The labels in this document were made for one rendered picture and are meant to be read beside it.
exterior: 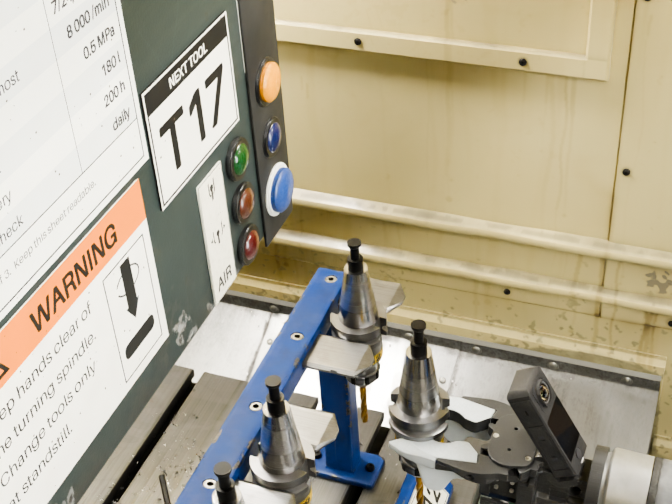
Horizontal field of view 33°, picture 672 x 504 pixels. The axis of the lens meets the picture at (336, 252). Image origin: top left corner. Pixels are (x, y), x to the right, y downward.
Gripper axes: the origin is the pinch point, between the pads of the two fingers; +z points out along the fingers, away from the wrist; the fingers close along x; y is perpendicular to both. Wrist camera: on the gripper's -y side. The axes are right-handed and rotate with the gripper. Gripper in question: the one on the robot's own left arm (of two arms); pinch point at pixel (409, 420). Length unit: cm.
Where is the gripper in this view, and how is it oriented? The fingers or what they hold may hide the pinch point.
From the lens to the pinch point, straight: 116.6
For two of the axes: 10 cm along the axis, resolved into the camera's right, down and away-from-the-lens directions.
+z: -9.4, -1.9, 3.0
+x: 3.5, -5.7, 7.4
